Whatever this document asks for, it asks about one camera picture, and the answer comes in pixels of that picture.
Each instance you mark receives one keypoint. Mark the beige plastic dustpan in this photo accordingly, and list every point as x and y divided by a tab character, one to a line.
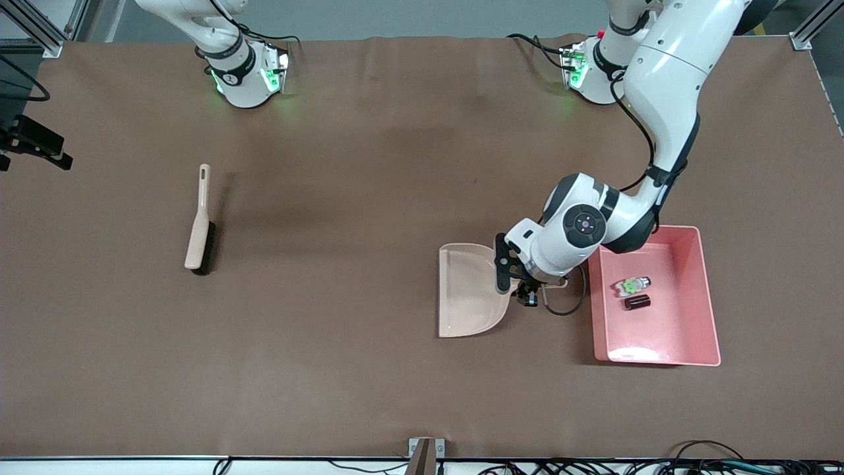
468	290

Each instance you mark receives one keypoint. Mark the white green electronic component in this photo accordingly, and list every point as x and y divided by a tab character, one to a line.
632	285

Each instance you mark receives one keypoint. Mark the dark red cylindrical capacitor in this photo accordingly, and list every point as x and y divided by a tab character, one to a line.
637	303

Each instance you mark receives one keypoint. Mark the beige brush with black bristles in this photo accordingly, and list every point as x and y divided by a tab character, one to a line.
196	244

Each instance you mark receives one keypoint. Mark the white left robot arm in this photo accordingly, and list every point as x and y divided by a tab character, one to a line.
666	86

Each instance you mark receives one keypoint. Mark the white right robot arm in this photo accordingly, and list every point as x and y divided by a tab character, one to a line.
231	66

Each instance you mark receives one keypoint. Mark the pink plastic bin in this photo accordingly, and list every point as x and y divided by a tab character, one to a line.
686	330

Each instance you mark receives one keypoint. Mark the brown table mat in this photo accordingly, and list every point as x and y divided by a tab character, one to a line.
330	330

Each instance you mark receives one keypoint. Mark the aluminium frame profile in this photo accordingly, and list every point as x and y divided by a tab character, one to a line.
808	33
39	33

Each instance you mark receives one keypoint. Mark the metal table edge bracket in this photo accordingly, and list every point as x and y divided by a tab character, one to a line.
425	452

